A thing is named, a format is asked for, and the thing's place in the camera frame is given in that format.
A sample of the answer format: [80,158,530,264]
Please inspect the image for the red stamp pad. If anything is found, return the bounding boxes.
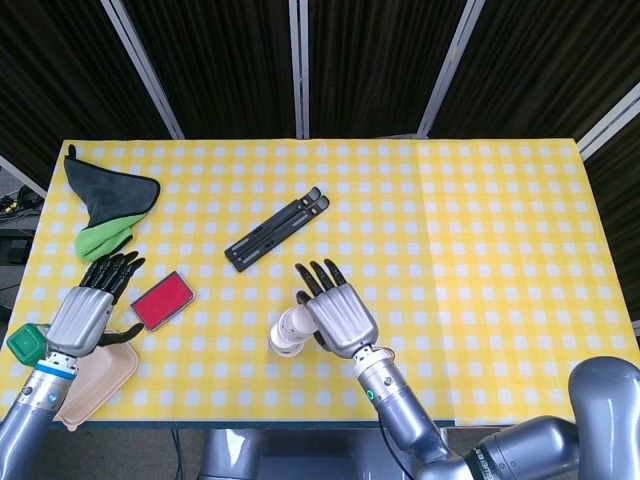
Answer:
[129,270,196,333]

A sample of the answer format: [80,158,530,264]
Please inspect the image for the white partition frame post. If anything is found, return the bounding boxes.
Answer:
[0,153,49,199]
[417,0,490,139]
[577,82,640,161]
[288,0,310,140]
[106,0,185,140]

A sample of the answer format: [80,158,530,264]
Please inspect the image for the white paper cup green flower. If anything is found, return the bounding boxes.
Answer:
[278,305,322,342]

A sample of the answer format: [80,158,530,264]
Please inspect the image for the yellow checkered tablecloth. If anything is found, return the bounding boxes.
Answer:
[0,138,640,427]

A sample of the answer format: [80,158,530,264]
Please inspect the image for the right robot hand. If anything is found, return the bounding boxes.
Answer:
[294,258,377,359]

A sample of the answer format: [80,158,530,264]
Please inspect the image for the green square container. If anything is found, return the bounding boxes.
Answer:
[6,323,51,370]

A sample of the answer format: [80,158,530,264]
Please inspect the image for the grey and green cloth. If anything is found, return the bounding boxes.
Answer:
[63,144,161,263]

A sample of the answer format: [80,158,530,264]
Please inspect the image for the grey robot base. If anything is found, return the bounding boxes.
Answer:
[199,427,421,480]

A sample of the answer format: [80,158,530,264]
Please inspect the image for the black folding stand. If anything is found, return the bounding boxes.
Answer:
[223,186,331,274]

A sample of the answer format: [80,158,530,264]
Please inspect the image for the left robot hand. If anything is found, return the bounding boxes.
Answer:
[47,251,146,358]

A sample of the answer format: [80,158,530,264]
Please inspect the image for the black cable bundle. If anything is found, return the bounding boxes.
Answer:
[0,183,44,222]

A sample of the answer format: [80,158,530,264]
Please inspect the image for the beige plastic tray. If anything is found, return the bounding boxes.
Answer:
[53,342,140,432]

